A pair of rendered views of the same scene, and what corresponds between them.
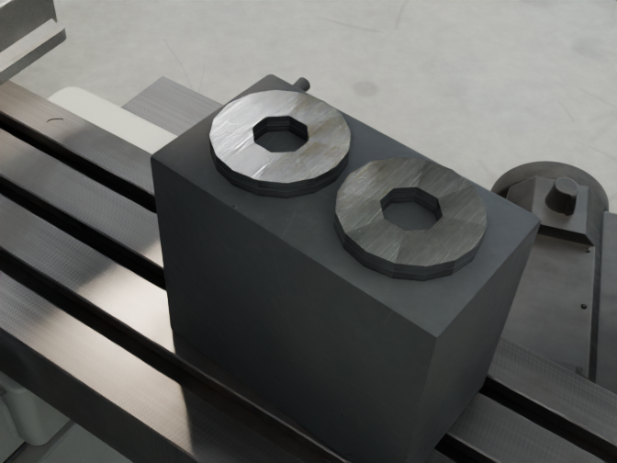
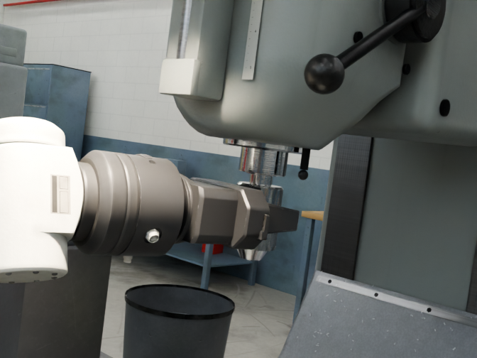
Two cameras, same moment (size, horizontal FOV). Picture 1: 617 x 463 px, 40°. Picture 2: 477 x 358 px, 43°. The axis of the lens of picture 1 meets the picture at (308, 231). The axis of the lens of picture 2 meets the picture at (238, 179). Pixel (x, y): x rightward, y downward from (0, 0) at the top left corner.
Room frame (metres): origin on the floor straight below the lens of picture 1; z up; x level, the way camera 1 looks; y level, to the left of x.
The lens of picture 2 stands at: (1.18, 0.41, 1.30)
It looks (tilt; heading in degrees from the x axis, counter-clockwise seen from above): 3 degrees down; 190
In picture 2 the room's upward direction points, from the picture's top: 7 degrees clockwise
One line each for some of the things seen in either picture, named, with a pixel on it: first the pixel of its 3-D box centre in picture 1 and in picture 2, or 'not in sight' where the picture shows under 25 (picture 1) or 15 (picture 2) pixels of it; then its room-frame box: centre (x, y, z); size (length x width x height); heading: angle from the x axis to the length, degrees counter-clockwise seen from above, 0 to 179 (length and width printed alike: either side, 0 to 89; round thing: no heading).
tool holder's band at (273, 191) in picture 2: not in sight; (259, 189); (0.57, 0.32, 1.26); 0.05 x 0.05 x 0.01
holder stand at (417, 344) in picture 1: (332, 275); (28, 293); (0.38, -0.02, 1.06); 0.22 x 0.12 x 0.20; 54
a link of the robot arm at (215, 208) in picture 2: not in sight; (177, 211); (0.64, 0.25, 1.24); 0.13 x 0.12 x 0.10; 46
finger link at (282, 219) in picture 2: not in sight; (275, 219); (0.59, 0.34, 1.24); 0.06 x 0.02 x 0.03; 136
